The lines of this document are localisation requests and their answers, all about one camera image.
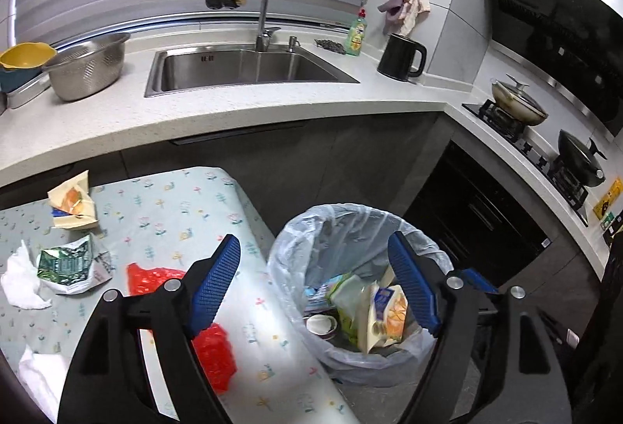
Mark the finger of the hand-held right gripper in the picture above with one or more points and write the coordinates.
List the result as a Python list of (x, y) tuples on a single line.
[(479, 280)]

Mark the waste bin with plastic liner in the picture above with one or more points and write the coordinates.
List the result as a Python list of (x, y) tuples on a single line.
[(340, 229)]

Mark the green foil packet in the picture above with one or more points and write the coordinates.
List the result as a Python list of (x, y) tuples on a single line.
[(63, 263)]

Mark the red plastic bag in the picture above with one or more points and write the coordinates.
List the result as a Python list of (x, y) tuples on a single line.
[(214, 356)]

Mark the stainless steel sink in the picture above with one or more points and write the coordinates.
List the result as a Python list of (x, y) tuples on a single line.
[(243, 68)]

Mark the black wok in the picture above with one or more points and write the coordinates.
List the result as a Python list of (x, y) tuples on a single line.
[(579, 161)]

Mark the chrome faucet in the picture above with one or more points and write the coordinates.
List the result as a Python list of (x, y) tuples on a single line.
[(263, 5)]

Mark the green dish soap bottle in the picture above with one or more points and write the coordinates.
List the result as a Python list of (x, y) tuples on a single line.
[(355, 37)]

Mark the black range hood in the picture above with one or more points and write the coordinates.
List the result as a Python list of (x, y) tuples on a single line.
[(559, 25)]

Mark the black electric kettle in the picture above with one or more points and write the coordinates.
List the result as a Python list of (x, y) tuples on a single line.
[(396, 59)]

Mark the yellow snack packet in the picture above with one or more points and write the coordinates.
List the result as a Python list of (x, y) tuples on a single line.
[(73, 202), (384, 317)]

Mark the beige hanging cloth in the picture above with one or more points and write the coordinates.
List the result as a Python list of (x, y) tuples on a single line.
[(419, 0)]

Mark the yellow blue drain basket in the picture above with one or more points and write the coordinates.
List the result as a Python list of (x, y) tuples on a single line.
[(24, 56)]

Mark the floral light blue tablecloth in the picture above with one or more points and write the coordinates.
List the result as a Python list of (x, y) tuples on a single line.
[(160, 219)]

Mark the black built-in oven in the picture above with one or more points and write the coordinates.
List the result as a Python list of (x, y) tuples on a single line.
[(477, 219)]

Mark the beige pan with lid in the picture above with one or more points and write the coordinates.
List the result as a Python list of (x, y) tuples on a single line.
[(521, 107)]

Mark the blue white plastic bag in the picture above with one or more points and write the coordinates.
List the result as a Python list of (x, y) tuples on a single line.
[(319, 296)]

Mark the steel colander bowl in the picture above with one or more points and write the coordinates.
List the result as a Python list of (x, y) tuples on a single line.
[(87, 73)]

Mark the white tissue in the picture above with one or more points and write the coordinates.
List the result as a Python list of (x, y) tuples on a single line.
[(22, 285)]

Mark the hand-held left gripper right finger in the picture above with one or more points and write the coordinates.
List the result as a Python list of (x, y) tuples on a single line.
[(413, 287)]

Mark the black gas stove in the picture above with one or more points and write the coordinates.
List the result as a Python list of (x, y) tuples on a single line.
[(535, 146)]

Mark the pink floral paper cup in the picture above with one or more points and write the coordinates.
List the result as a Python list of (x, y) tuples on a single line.
[(319, 325)]

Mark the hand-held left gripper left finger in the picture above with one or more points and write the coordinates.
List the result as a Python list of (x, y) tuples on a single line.
[(214, 287)]

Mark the sink soap dispenser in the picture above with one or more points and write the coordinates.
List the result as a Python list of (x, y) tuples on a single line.
[(292, 44)]

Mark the green yellow wipes pack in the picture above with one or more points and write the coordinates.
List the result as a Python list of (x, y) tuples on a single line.
[(348, 302)]

